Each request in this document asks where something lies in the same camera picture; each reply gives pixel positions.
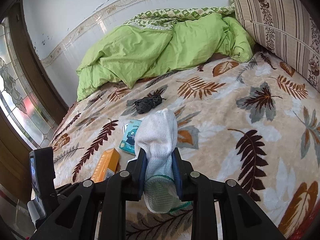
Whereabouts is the orange medicine box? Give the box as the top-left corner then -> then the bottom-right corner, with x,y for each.
91,148 -> 120,183

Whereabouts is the teal cartoon tissue pack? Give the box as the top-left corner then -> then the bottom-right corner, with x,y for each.
119,119 -> 142,155

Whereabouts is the white green sock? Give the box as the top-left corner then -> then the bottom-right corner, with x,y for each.
135,108 -> 190,213

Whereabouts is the white medicine box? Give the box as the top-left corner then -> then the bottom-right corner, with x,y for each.
123,124 -> 128,135

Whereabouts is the red mesh trash basket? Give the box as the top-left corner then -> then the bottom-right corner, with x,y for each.
289,201 -> 319,240

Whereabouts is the stained glass window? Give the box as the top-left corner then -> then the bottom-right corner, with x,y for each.
0,17 -> 57,149

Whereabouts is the leaf pattern bed blanket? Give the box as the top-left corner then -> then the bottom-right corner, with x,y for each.
51,53 -> 319,239

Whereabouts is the green quilt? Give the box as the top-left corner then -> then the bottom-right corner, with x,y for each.
76,6 -> 255,101

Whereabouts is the striped beige bolster cushion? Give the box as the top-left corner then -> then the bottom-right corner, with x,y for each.
234,0 -> 319,89

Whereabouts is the brown wooden window frame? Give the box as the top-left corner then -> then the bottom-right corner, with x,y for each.
1,0 -> 68,204

